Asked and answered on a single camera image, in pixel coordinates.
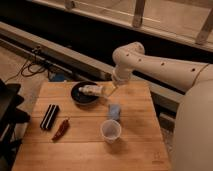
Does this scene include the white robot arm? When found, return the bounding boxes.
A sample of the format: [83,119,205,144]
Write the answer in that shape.
[112,42,213,171]

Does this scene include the black striped eraser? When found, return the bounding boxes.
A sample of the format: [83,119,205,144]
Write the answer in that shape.
[40,104,59,130]

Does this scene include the black cables on floor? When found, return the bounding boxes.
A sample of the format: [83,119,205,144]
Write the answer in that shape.
[4,46,54,83]

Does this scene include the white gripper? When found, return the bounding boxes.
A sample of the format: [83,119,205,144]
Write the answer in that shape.
[107,69,129,97]

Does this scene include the blue object behind table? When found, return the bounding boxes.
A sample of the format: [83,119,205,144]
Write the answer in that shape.
[49,74,66,82]

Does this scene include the clear plastic cup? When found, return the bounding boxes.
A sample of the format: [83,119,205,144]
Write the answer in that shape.
[100,119,122,143]

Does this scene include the black round plate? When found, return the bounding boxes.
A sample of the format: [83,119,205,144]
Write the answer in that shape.
[70,81,99,105]

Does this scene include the black chair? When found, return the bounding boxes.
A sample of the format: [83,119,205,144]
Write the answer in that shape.
[0,79,30,167]

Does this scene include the white-blue sponge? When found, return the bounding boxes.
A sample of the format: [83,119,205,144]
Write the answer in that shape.
[108,104,121,121]

